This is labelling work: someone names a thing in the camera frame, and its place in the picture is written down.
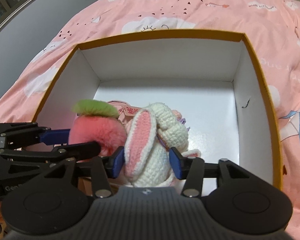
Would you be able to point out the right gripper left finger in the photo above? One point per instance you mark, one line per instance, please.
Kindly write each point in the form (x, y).
(104, 168)

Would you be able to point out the white crochet bunny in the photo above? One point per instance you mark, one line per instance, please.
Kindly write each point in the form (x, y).
(153, 131)

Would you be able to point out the pink printed bed quilt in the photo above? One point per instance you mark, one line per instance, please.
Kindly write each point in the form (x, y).
(272, 26)

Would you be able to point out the orange cardboard box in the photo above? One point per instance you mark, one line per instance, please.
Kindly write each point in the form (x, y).
(213, 78)

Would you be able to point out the pink plush radish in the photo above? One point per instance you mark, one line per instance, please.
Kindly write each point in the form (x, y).
(97, 121)

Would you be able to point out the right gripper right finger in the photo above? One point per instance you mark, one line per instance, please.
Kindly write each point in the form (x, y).
(191, 170)

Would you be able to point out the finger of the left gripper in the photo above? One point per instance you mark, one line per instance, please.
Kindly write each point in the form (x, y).
(57, 136)
(81, 151)

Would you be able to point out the pink tag card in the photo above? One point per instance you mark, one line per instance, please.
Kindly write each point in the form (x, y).
(126, 112)

